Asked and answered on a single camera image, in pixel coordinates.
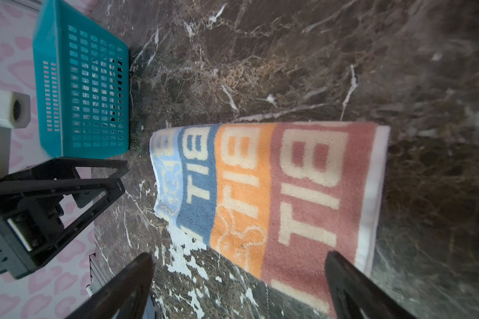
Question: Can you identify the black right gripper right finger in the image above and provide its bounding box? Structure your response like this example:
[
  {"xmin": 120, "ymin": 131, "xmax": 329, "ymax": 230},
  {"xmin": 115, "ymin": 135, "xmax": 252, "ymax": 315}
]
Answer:
[{"xmin": 325, "ymin": 251, "xmax": 414, "ymax": 319}]

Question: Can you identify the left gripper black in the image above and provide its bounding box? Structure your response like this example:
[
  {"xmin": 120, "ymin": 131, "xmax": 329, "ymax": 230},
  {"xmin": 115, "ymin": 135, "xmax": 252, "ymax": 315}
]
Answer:
[{"xmin": 0, "ymin": 158, "xmax": 129, "ymax": 279}]

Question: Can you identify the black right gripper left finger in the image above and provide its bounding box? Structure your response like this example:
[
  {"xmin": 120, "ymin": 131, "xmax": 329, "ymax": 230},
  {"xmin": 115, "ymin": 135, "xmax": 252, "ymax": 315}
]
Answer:
[{"xmin": 68, "ymin": 253, "xmax": 154, "ymax": 319}]

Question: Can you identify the teal plastic basket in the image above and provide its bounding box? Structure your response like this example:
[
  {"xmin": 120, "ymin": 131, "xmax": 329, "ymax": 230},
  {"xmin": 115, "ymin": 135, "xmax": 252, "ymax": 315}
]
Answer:
[{"xmin": 33, "ymin": 1, "xmax": 129, "ymax": 159}]

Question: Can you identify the striped rabbit text towel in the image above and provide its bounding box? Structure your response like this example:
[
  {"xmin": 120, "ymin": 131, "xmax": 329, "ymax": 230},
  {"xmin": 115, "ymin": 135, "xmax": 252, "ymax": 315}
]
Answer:
[{"xmin": 149, "ymin": 122, "xmax": 391, "ymax": 316}]

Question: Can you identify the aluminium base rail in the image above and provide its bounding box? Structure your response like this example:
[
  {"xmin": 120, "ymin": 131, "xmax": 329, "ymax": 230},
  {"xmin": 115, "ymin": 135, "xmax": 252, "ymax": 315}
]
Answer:
[{"xmin": 86, "ymin": 253, "xmax": 110, "ymax": 296}]

